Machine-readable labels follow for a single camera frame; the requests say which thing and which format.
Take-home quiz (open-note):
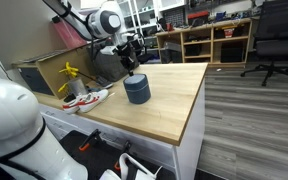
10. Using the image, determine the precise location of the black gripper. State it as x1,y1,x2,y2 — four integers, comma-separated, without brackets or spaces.
117,42,139,76

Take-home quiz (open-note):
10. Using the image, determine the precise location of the blue cylindrical lidded container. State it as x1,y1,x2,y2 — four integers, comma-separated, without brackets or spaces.
123,74,151,104

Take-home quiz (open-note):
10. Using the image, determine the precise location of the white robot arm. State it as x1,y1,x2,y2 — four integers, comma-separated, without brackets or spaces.
42,0,136,76

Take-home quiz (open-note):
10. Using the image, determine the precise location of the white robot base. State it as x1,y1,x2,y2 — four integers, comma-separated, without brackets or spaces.
0,77,88,180

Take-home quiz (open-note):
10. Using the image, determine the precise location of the dark shoe behind cylinder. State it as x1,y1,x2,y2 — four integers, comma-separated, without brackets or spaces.
96,76,113,89

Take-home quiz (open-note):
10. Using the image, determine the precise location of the white red sneaker right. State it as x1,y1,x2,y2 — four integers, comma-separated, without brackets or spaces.
78,89,109,113

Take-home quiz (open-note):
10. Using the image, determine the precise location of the white red sneaker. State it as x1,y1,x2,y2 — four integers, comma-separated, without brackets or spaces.
78,89,109,113
62,95,84,114

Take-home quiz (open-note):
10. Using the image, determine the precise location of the silver metal cylinder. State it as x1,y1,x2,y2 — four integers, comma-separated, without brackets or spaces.
68,77,87,96

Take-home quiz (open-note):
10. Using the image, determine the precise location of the white red sneaker left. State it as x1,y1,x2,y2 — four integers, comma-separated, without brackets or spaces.
62,95,84,114

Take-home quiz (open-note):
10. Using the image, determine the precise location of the large cardboard box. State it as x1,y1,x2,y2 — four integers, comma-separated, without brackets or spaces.
13,45,95,99

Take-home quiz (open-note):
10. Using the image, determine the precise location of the orange black clamp near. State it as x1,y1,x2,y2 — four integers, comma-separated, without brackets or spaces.
79,129,101,151

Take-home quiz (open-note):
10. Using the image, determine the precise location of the orange black clamp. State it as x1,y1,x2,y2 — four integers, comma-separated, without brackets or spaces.
79,129,101,151
114,140,132,171

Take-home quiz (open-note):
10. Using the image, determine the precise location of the orange black clamp far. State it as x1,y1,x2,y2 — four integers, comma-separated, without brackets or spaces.
114,140,132,171

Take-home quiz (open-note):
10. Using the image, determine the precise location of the wooden shelf unit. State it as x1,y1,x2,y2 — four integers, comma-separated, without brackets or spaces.
156,18,252,67

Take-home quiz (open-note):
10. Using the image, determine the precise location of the white drawer cabinet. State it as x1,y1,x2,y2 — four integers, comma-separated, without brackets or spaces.
38,79,205,180

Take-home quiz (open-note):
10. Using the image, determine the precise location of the black office chair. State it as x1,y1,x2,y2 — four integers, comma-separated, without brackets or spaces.
240,0,288,86

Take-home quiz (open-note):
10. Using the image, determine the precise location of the yellow handled tool set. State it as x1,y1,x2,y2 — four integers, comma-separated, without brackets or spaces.
60,62,79,78

